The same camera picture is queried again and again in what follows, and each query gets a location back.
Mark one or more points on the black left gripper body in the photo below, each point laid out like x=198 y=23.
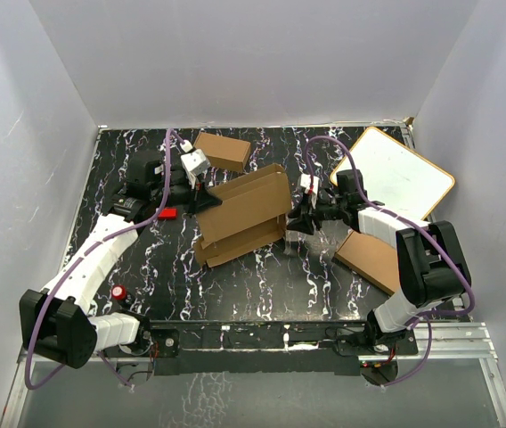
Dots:
x=180 y=193

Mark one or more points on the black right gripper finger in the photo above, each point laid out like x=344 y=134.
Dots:
x=302 y=208
x=303 y=224

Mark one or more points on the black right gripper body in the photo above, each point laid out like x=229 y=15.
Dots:
x=328 y=209

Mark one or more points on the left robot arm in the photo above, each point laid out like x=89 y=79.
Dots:
x=54 y=320

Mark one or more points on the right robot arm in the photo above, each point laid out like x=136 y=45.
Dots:
x=430 y=264

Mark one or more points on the folded brown cardboard box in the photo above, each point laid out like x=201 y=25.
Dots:
x=224 y=152

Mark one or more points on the small red block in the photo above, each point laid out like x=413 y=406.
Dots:
x=168 y=214

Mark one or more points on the flat cardboard stack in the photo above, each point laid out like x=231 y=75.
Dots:
x=371 y=259

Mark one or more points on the yellow-framed whiteboard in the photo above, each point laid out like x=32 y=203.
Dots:
x=400 y=178

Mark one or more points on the red emergency stop button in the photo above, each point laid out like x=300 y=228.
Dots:
x=118 y=292

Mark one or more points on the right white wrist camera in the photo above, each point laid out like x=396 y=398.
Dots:
x=308 y=184

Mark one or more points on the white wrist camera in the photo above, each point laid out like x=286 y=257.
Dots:
x=194 y=162
x=308 y=184

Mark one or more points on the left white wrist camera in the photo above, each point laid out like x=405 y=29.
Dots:
x=194 y=162

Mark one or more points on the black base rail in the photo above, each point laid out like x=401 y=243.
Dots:
x=269 y=347

